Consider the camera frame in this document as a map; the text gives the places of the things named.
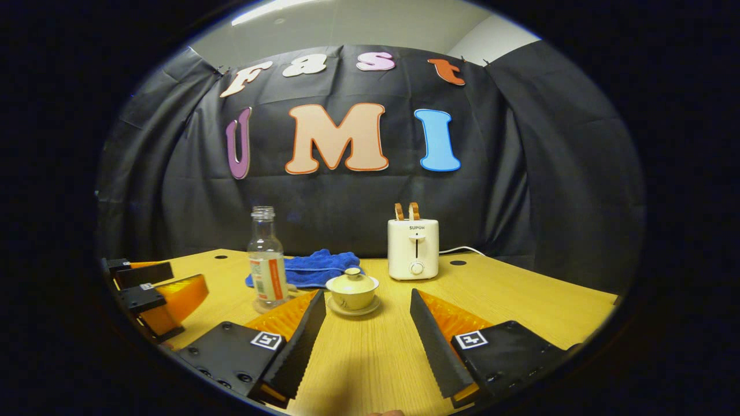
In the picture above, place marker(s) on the cream ceramic saucer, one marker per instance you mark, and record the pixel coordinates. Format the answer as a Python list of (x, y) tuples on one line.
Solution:
[(354, 313)]

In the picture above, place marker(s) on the blue towel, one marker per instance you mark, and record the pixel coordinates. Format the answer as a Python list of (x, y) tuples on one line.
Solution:
[(321, 266)]

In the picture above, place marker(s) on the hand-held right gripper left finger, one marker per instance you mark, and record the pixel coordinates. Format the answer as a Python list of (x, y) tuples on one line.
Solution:
[(300, 346)]

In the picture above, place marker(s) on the cream teacup lid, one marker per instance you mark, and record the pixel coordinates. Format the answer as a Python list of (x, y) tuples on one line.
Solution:
[(352, 282)]

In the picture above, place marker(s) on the black backdrop cloth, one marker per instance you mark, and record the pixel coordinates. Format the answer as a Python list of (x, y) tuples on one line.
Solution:
[(520, 202)]

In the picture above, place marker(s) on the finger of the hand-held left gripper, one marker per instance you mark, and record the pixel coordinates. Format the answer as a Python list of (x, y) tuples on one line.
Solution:
[(144, 298), (144, 274)]

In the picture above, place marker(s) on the cream ceramic teacup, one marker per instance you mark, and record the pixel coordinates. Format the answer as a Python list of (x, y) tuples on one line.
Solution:
[(352, 299)]

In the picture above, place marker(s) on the round cork coaster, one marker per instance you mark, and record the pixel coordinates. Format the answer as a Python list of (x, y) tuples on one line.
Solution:
[(270, 312)]

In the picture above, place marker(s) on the clear plastic water bottle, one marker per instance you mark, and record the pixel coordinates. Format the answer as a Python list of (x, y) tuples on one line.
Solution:
[(263, 242)]

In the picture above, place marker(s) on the white toaster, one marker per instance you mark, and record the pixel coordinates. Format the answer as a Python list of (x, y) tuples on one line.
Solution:
[(425, 248)]

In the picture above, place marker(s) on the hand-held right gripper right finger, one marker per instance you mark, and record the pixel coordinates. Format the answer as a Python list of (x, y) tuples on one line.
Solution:
[(437, 352)]

